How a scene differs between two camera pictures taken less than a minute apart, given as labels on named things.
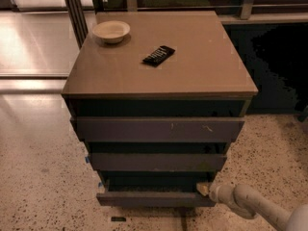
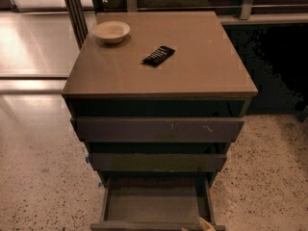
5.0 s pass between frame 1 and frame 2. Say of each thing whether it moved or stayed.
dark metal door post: stayed
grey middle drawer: stayed
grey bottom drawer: moved
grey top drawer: stayed
